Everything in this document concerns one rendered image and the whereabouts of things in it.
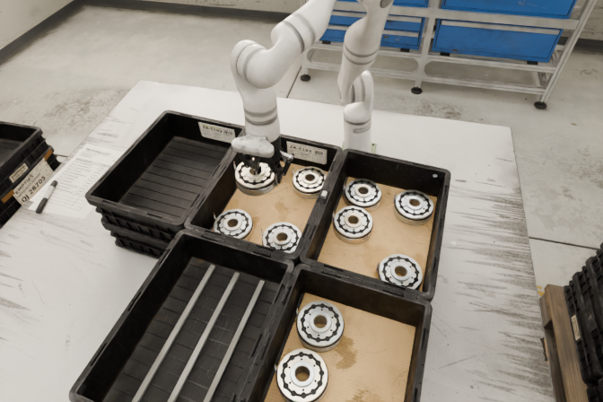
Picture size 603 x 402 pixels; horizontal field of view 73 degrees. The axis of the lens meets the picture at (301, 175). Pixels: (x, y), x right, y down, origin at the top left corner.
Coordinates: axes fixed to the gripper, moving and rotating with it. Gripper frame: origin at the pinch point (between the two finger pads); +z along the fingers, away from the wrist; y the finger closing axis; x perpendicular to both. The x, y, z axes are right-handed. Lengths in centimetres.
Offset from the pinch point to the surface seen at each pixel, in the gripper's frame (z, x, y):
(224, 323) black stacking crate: 16.9, 31.1, 0.5
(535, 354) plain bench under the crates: 29, 13, -71
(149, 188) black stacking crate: 17.9, -0.7, 39.2
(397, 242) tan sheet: 16.5, -1.1, -34.0
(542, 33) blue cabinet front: 50, -199, -101
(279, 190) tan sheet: 17.3, -10.2, 1.4
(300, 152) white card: 11.6, -21.9, -1.5
